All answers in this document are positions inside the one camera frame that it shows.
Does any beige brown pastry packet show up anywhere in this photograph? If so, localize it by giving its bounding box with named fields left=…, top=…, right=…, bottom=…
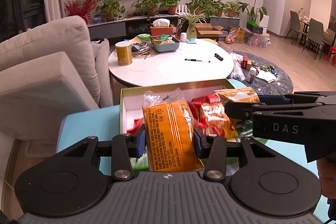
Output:
left=214, top=87, right=260, bottom=106

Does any orange clear snack packet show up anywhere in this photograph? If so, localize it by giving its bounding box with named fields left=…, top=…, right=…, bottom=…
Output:
left=142, top=89, right=203, bottom=172

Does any red yellow cracker snack bag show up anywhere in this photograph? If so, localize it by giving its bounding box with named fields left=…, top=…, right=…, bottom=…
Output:
left=188, top=93, right=238, bottom=140

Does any person's right hand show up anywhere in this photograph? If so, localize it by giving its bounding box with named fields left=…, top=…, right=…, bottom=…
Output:
left=317, top=157, right=336, bottom=199

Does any dark marble round table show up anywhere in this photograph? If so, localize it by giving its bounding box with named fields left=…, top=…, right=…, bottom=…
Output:
left=229, top=51, right=293, bottom=95

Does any spice jar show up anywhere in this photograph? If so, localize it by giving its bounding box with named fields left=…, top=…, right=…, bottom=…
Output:
left=246, top=67, right=257, bottom=83

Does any clear plastic bag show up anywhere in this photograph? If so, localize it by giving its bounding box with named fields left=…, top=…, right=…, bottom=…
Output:
left=230, top=52, right=245, bottom=81

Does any green cardboard box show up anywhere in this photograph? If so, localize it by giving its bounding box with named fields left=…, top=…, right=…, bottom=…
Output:
left=120, top=79, right=232, bottom=172

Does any black lighter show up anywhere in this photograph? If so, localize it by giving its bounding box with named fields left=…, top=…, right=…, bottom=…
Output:
left=214, top=53, right=223, bottom=61

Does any white round coffee table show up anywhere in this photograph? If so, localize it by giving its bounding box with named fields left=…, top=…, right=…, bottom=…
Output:
left=108, top=39, right=234, bottom=86

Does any black pen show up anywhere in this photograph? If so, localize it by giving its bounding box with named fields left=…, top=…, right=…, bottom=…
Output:
left=185, top=58, right=211, bottom=63

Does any light blue table mat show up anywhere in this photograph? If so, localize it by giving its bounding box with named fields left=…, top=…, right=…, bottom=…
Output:
left=56, top=81, right=329, bottom=222

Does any grey dining chair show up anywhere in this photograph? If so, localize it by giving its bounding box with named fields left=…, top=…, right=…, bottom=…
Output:
left=302, top=18, right=325, bottom=59

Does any open cardboard box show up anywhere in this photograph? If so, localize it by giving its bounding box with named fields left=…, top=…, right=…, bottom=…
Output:
left=195, top=23, right=224, bottom=39

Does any green plant glass vase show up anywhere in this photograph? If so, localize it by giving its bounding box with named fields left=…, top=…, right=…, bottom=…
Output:
left=179, top=7, right=206, bottom=40

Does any blue snack tray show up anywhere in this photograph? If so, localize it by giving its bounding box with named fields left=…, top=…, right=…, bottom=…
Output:
left=152, top=34, right=180, bottom=53

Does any white cup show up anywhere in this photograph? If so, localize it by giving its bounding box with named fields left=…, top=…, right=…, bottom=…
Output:
left=181, top=32, right=187, bottom=42

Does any yellow cylindrical can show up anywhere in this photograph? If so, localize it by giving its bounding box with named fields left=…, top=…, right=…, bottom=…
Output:
left=115, top=41, right=133, bottom=66

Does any beige sofa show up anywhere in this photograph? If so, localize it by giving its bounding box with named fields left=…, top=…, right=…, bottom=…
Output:
left=1, top=16, right=113, bottom=142

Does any orange tissue box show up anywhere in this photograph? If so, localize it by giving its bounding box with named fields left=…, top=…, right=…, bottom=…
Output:
left=150, top=18, right=174, bottom=36

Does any grey tv cabinet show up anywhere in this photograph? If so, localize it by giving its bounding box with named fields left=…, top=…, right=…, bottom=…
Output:
left=87, top=13, right=240, bottom=41

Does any potted green plant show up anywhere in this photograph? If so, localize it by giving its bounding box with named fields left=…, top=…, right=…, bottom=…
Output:
left=96, top=0, right=125, bottom=21

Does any red flower decoration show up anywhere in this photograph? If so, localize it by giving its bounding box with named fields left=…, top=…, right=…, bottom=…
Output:
left=64, top=0, right=97, bottom=24

